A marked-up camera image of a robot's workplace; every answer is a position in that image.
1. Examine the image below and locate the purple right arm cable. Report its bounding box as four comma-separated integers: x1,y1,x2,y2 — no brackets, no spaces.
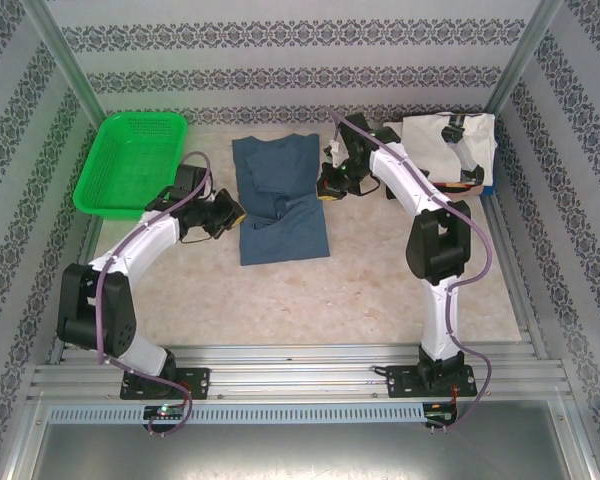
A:
327,105,495,431

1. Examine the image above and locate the grey slotted cable duct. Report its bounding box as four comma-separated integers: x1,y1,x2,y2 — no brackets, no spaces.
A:
47,403,426,424

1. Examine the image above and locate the green plastic basket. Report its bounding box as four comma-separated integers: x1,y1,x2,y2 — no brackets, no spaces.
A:
73,111,189,222

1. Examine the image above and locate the aluminium mounting rail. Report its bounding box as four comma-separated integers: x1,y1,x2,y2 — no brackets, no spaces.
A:
27,342,576,401

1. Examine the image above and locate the blue t-shirt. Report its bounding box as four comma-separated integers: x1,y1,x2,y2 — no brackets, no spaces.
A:
231,133,331,268

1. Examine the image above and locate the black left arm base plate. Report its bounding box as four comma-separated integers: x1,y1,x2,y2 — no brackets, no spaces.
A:
119,367,212,401

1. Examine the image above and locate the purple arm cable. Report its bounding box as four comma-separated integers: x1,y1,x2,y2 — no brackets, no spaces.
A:
97,151,214,436
327,105,495,431

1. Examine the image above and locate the pile of clothes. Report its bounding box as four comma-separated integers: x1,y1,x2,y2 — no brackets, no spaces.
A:
383,112,497,187

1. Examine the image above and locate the orange printed t-shirt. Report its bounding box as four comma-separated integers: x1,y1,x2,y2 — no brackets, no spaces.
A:
429,180,486,196

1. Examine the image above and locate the aluminium frame post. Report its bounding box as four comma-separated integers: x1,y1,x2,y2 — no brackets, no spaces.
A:
22,0,106,121
484,0,564,116

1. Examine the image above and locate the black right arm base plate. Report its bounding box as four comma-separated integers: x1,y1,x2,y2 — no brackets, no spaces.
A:
385,363,480,400

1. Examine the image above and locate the sheet metal panel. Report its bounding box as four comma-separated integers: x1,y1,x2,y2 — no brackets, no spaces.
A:
29,399,589,480

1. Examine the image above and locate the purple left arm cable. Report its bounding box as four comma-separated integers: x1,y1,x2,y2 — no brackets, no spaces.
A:
97,151,214,436

